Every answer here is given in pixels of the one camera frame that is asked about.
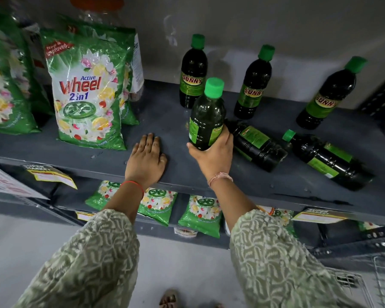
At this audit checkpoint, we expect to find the person's right hand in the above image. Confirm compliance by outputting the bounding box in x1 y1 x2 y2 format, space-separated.
186 125 234 183

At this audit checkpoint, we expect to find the person's left hand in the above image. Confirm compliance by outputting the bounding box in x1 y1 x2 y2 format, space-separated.
125 133 168 190

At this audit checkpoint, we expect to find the dark green bottle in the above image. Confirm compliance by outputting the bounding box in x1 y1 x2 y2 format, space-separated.
179 34 209 109
234 44 276 120
188 77 227 151
225 120 289 173
296 56 368 130
282 129 375 191

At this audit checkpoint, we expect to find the person's left forearm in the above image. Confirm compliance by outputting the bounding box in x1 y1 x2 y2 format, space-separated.
103 182 145 224

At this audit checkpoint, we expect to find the person's right forearm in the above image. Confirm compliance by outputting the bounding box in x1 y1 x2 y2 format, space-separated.
209 176 258 232

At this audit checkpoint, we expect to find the grey metal shelf rack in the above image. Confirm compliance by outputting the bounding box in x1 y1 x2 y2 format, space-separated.
0 71 385 260

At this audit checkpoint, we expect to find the small green detergent packet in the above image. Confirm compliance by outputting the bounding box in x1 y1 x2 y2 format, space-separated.
356 221 383 232
178 194 224 239
258 206 298 238
137 187 178 227
85 180 122 211

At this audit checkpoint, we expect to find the large green detergent packet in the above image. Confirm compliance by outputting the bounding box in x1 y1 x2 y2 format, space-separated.
57 14 140 126
0 19 41 135
40 27 131 151
0 11 54 116

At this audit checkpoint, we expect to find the small white shelf label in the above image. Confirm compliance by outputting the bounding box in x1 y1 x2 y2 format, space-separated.
174 227 198 238

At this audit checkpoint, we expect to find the clear packet with white label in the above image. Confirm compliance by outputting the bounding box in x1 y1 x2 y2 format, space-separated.
130 33 145 102

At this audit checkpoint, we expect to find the yellow shelf price label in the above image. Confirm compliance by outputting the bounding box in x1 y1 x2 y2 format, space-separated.
21 164 78 190
291 207 349 224
75 210 97 222

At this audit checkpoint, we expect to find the person's left patterned green sleeve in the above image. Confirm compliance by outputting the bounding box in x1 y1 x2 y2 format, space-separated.
13 209 141 308

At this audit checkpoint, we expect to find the person's patterned green sleeve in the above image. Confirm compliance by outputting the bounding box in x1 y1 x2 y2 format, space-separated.
229 209 366 308
13 209 141 308

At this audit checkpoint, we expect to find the white sign with red print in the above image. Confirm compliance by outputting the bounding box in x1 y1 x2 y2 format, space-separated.
0 160 49 200

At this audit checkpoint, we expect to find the person's brown sandal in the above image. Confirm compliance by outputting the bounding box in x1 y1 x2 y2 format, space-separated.
158 289 181 308

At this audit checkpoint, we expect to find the person's right patterned green sleeve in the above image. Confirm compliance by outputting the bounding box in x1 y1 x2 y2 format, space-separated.
229 209 366 308

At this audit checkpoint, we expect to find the clear bag with orange top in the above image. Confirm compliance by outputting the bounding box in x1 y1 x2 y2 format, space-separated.
69 0 125 19

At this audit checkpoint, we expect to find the red thread bracelet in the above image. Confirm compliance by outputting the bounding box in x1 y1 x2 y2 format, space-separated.
120 180 145 195

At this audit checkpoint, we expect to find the pink thread bracelet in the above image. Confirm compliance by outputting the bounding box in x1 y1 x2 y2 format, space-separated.
207 172 234 188

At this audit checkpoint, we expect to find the white wire basket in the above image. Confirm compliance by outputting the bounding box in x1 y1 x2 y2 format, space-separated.
326 253 385 308

